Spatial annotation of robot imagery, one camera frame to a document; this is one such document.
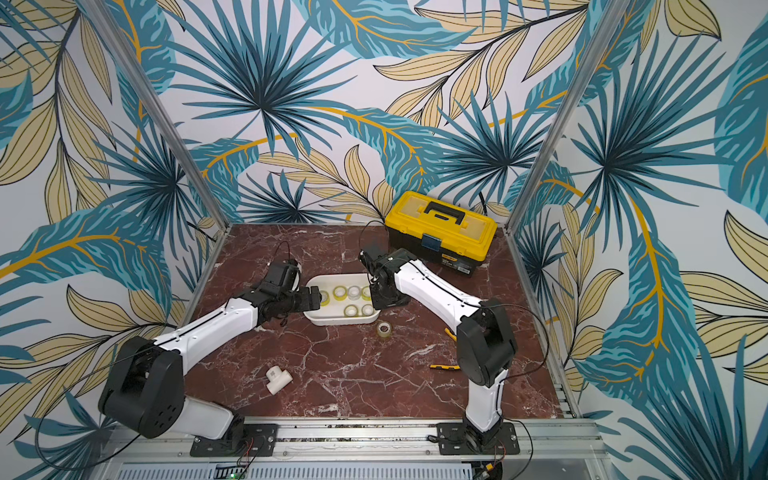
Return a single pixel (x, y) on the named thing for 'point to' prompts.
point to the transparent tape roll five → (340, 293)
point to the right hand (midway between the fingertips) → (387, 301)
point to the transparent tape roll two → (354, 292)
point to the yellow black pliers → (447, 366)
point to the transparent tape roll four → (367, 309)
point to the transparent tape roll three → (366, 293)
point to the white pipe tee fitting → (278, 379)
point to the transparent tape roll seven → (351, 311)
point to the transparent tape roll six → (384, 329)
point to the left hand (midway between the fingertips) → (307, 301)
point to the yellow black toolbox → (443, 234)
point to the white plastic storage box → (334, 312)
